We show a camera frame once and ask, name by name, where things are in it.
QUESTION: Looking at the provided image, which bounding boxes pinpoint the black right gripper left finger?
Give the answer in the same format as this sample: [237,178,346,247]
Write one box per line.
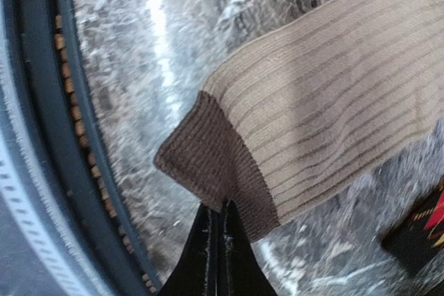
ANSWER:
[158,205,218,296]

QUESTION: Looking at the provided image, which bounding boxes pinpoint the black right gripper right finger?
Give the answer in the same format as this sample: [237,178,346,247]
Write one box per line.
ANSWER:
[219,201,277,296]

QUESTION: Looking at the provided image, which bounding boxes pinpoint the tan brown sock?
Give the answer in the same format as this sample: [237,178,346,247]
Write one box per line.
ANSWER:
[154,0,443,241]

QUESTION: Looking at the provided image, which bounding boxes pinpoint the black argyle sock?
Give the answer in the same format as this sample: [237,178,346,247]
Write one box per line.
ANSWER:
[381,180,443,277]

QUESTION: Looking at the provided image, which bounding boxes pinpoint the white slotted cable duct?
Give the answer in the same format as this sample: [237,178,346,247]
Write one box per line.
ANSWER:
[1,42,112,295]

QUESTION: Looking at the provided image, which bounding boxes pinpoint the black table edge rail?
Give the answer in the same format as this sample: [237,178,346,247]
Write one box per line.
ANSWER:
[1,0,160,295]

